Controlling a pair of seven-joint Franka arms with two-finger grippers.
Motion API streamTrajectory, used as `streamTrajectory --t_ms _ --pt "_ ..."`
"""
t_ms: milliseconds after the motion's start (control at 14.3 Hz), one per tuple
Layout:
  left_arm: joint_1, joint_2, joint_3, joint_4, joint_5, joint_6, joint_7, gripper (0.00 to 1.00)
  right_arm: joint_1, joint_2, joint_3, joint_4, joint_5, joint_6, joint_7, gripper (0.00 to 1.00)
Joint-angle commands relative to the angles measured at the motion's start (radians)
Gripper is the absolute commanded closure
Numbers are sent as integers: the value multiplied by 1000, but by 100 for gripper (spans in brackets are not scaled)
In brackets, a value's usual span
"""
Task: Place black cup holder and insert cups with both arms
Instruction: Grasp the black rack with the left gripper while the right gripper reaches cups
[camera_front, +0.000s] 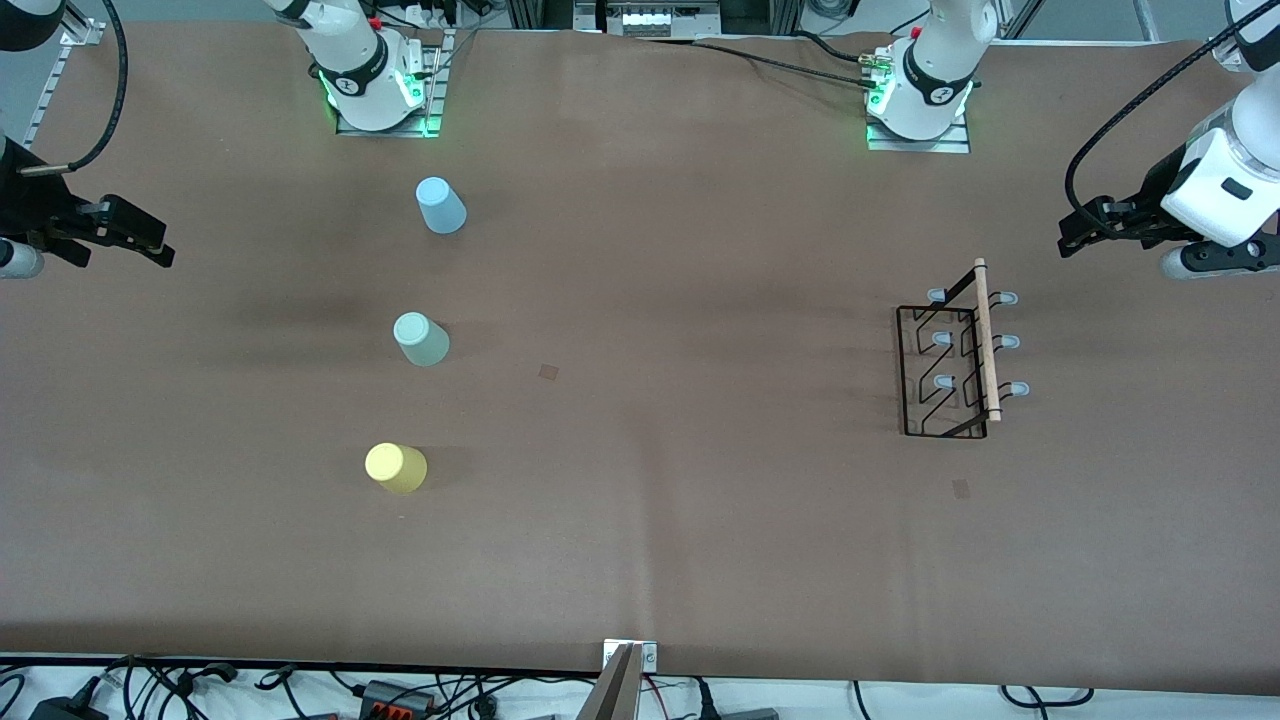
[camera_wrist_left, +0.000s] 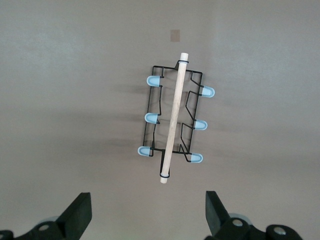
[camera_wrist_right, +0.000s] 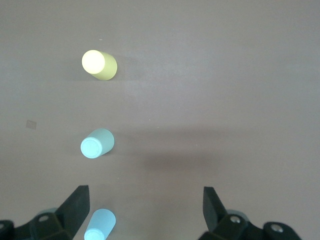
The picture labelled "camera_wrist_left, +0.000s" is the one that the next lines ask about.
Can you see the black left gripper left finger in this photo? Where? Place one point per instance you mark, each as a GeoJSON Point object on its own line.
{"type": "Point", "coordinates": [75, 217]}

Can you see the small square tape patch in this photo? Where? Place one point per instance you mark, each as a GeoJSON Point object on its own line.
{"type": "Point", "coordinates": [175, 35]}

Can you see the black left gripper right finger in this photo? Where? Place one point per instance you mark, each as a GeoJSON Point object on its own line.
{"type": "Point", "coordinates": [215, 215]}

